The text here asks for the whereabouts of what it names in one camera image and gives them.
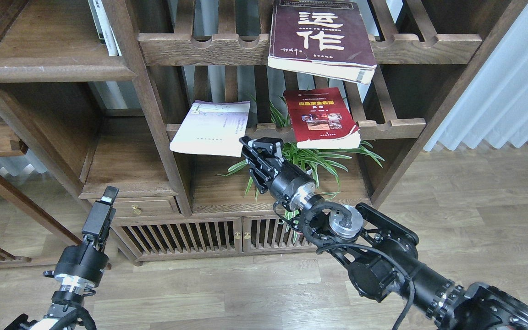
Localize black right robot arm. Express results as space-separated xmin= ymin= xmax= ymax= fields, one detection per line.
xmin=240 ymin=136 xmax=528 ymax=330

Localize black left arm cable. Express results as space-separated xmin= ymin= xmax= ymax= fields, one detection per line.
xmin=49 ymin=306 xmax=97 ymax=330

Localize white pleated curtain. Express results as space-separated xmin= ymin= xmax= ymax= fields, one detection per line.
xmin=424 ymin=4 xmax=528 ymax=152

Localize dark wooden bookshelf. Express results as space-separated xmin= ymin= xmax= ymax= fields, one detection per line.
xmin=0 ymin=0 xmax=527 ymax=265

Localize red paperback book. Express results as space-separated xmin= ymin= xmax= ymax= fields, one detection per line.
xmin=283 ymin=87 xmax=361 ymax=149

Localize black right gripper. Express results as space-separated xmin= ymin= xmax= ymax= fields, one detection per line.
xmin=240 ymin=136 xmax=316 ymax=211

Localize white upright books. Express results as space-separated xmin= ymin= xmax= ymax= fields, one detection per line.
xmin=88 ymin=0 xmax=122 ymax=56

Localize white lavender paperback book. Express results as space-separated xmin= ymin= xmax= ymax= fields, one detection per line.
xmin=170 ymin=100 xmax=251 ymax=157

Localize green spider plant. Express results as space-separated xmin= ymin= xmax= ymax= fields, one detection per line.
xmin=219 ymin=102 xmax=384 ymax=199

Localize brass drawer knob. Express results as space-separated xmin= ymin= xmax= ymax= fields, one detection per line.
xmin=132 ymin=204 xmax=142 ymax=215

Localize dark red thick book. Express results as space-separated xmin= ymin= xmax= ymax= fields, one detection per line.
xmin=268 ymin=0 xmax=377 ymax=84

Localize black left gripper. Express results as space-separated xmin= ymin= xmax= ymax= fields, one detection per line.
xmin=43 ymin=186 xmax=119 ymax=290

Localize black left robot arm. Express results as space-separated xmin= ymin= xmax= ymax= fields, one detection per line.
xmin=6 ymin=186 xmax=119 ymax=330

